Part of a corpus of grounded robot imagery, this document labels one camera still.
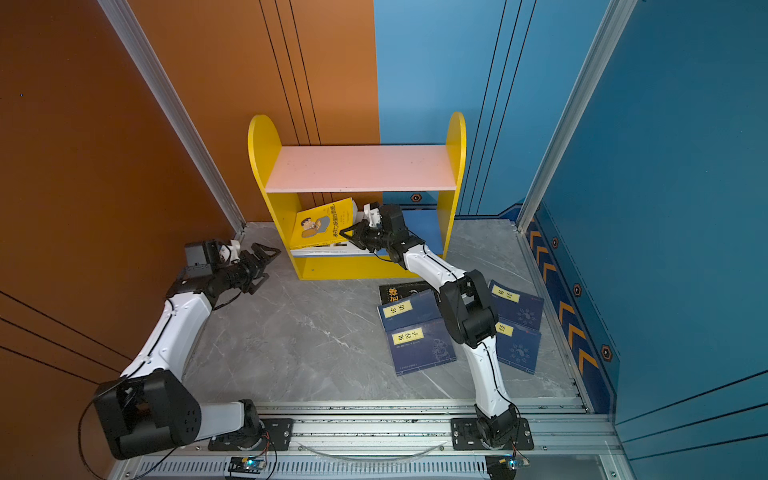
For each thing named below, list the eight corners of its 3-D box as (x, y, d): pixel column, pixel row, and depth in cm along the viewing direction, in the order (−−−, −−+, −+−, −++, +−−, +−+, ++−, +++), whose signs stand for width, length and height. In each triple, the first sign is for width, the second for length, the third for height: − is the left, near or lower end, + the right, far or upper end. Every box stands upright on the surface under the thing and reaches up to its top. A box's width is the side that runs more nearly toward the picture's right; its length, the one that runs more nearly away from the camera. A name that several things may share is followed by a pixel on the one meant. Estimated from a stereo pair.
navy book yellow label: (397, 375, 85) (397, 371, 82) (386, 335, 93) (386, 330, 90) (455, 359, 88) (457, 354, 85) (440, 321, 96) (442, 316, 93)
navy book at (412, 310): (386, 336, 92) (385, 330, 89) (377, 313, 97) (377, 306, 94) (441, 317, 96) (443, 311, 93) (430, 295, 101) (431, 289, 98)
